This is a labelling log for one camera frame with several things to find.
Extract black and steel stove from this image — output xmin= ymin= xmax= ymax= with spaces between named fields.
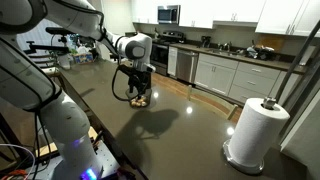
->
xmin=149 ymin=30 xmax=186 ymax=77

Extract wooden cutting board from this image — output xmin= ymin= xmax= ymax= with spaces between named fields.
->
xmin=256 ymin=34 xmax=285 ymax=52

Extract stainless steel dishwasher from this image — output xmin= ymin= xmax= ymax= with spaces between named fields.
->
xmin=176 ymin=49 xmax=200 ymax=85

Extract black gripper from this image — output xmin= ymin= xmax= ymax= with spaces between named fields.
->
xmin=127 ymin=67 xmax=152 ymax=98

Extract white base cabinets with drawers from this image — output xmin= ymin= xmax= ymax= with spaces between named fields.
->
xmin=194 ymin=53 xmax=301 ymax=105

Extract wooden chair back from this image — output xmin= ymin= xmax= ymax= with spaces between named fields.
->
xmin=186 ymin=84 xmax=240 ymax=121

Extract chrome sink faucet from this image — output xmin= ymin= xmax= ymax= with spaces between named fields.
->
xmin=218 ymin=41 xmax=234 ymax=52

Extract pile of dishes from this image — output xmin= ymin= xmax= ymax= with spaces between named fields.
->
xmin=246 ymin=44 xmax=276 ymax=61

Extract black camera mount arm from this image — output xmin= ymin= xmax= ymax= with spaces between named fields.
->
xmin=23 ymin=27 xmax=77 ymax=55

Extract white paper towel roll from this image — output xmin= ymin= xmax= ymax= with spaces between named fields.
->
xmin=227 ymin=97 xmax=291 ymax=167

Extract grey metal stand pole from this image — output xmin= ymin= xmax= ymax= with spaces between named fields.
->
xmin=274 ymin=19 xmax=320 ymax=104

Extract white plastic jar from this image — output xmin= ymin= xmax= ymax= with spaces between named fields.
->
xmin=58 ymin=53 xmax=72 ymax=71

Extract colourful tissue box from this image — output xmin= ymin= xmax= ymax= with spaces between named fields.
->
xmin=73 ymin=52 xmax=95 ymax=65

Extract white narrow base cabinet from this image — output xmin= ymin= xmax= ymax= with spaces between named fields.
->
xmin=167 ymin=46 xmax=179 ymax=77

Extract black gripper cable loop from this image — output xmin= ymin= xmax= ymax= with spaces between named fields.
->
xmin=111 ymin=64 xmax=135 ymax=102

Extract metal paper towel holder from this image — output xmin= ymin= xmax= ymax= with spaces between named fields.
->
xmin=222 ymin=95 xmax=278 ymax=176

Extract stainless steel microwave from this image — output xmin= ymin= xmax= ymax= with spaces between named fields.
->
xmin=157 ymin=4 xmax=182 ymax=25

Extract black coffee maker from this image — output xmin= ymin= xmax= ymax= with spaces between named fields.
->
xmin=200 ymin=35 xmax=212 ymax=49

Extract perforated metal robot base plate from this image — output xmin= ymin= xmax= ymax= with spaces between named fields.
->
xmin=29 ymin=139 xmax=122 ymax=180

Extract black wire mesh basket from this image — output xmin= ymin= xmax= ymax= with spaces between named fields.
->
xmin=127 ymin=85 xmax=153 ymax=110

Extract white wall cabinet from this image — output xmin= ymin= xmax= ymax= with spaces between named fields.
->
xmin=131 ymin=0 xmax=159 ymax=25
xmin=254 ymin=0 xmax=320 ymax=38
xmin=178 ymin=0 xmax=267 ymax=30

